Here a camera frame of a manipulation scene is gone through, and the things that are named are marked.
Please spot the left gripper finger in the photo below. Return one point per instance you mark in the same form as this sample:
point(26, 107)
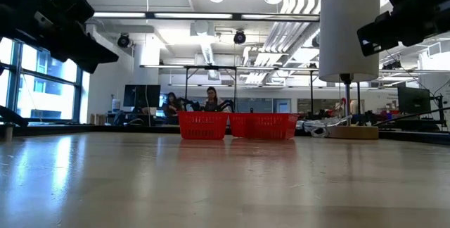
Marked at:
point(96, 57)

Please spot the red plastic basket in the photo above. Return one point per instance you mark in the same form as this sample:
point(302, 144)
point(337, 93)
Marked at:
point(203, 126)
point(263, 126)

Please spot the white canister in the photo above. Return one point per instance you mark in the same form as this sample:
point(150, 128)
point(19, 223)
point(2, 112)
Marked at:
point(116, 105)

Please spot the black computer monitor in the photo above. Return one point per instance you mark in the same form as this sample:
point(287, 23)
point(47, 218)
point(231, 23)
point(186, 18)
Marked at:
point(415, 99)
point(140, 96)

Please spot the white shade table lamp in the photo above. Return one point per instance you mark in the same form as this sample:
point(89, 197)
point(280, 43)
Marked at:
point(348, 34)

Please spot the brown cardboard boxes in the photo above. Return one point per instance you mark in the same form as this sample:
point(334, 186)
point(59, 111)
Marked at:
point(98, 119)

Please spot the person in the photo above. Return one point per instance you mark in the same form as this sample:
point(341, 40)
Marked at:
point(212, 98)
point(172, 103)

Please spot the ceiling light strip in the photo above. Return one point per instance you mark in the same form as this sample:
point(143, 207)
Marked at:
point(193, 15)

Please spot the dark window frame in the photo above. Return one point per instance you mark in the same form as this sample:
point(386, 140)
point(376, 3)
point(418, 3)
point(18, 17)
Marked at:
point(79, 94)

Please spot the grey short post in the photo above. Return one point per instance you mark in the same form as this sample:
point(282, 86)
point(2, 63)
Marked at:
point(8, 131)

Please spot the black background rig frame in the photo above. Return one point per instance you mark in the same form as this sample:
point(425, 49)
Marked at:
point(211, 67)

